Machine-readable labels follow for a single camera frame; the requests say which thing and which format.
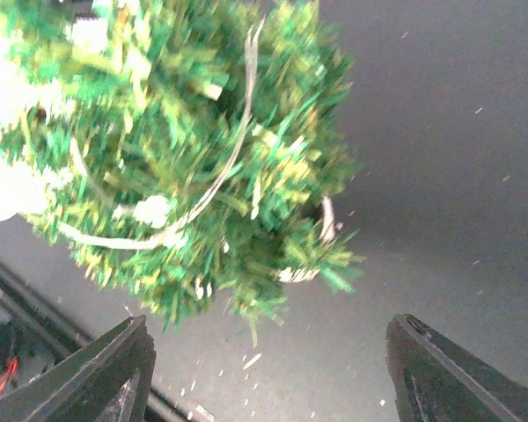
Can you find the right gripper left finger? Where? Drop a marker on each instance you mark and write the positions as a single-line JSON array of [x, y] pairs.
[[107, 380]]

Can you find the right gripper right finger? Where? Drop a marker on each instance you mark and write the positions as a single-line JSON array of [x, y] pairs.
[[435, 379]]

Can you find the small green christmas tree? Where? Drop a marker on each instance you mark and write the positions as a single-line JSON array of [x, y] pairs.
[[179, 147]]

